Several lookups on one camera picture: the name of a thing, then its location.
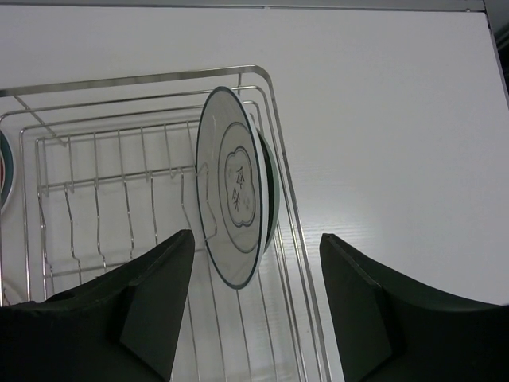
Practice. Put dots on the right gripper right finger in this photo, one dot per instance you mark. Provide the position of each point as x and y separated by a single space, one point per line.
390 327

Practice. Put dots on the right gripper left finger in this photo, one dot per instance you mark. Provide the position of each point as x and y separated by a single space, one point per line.
121 326

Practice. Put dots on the green red rimmed plate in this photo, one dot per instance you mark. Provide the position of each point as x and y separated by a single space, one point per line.
8 171

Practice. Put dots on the metal wire dish rack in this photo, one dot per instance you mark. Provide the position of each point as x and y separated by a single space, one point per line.
106 170

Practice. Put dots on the small blue patterned plate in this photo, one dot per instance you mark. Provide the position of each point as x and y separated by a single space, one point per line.
273 187

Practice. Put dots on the white plate with grey rim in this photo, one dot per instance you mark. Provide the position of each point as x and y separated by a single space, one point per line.
231 188

